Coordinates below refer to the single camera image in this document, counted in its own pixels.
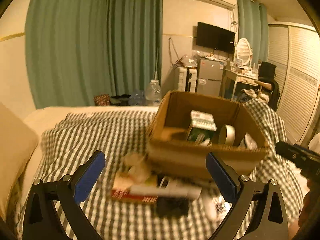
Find white snack sachet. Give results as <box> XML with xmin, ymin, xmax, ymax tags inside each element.
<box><xmin>202</xmin><ymin>192</ymin><xmax>232</xmax><ymax>221</ymax></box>

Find tape roll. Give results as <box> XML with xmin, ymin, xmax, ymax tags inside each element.
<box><xmin>218</xmin><ymin>125</ymin><xmax>235</xmax><ymax>146</ymax></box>

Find red and beige book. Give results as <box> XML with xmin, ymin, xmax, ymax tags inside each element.
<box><xmin>110</xmin><ymin>171</ymin><xmax>158</xmax><ymax>204</ymax></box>

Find green chewing gum box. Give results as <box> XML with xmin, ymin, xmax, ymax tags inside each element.
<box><xmin>187</xmin><ymin>110</ymin><xmax>217</xmax><ymax>146</ymax></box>

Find white cream tube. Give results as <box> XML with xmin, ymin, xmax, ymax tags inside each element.
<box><xmin>130</xmin><ymin>177</ymin><xmax>202</xmax><ymax>200</ymax></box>

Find person right hand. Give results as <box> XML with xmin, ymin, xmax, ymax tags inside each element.
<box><xmin>288</xmin><ymin>180</ymin><xmax>319</xmax><ymax>239</ymax></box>

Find beige pillow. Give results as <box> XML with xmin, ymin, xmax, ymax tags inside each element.
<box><xmin>0</xmin><ymin>104</ymin><xmax>39</xmax><ymax>219</ymax></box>

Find checkered bed blanket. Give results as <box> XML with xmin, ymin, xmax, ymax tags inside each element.
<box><xmin>35</xmin><ymin>100</ymin><xmax>303</xmax><ymax>239</ymax></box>

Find black clothes on chair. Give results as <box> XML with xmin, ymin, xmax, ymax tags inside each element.
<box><xmin>258</xmin><ymin>61</ymin><xmax>280</xmax><ymax>112</ymax></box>

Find white vanity table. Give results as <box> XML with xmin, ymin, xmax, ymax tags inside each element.
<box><xmin>221</xmin><ymin>69</ymin><xmax>258</xmax><ymax>100</ymax></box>

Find white louvered wardrobe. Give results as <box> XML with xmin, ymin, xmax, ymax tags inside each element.
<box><xmin>268</xmin><ymin>23</ymin><xmax>319</xmax><ymax>144</ymax></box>

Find cardboard box with white tape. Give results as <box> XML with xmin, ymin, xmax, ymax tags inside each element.
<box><xmin>146</xmin><ymin>91</ymin><xmax>270</xmax><ymax>179</ymax></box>

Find white oval vanity mirror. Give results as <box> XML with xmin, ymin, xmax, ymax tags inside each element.
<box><xmin>235</xmin><ymin>37</ymin><xmax>253</xmax><ymax>67</ymax></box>

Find silver mini fridge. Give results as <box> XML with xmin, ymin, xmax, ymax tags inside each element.
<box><xmin>197</xmin><ymin>58</ymin><xmax>223</xmax><ymax>96</ymax></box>

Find patterned brown bag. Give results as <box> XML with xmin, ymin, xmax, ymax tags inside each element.
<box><xmin>94</xmin><ymin>94</ymin><xmax>110</xmax><ymax>106</ymax></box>

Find white suitcase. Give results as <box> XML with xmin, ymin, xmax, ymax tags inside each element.
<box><xmin>174</xmin><ymin>67</ymin><xmax>197</xmax><ymax>93</ymax></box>

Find green curtain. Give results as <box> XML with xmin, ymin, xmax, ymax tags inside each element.
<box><xmin>237</xmin><ymin>0</ymin><xmax>269</xmax><ymax>64</ymax></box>
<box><xmin>25</xmin><ymin>0</ymin><xmax>163</xmax><ymax>108</ymax></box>

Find large clear water jug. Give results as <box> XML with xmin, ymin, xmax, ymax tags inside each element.
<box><xmin>145</xmin><ymin>80</ymin><xmax>162</xmax><ymax>106</ymax></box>

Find black wall television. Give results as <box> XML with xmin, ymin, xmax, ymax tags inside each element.
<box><xmin>196</xmin><ymin>22</ymin><xmax>235</xmax><ymax>54</ymax></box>

